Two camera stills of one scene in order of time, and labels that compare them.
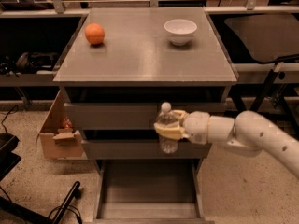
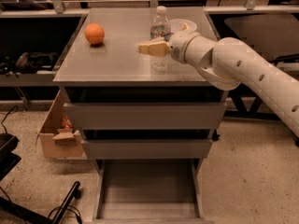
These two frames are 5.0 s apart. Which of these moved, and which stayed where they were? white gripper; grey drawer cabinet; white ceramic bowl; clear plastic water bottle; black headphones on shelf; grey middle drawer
Moved: clear plastic water bottle; white gripper
Stayed: grey middle drawer; white ceramic bowl; grey drawer cabinet; black headphones on shelf
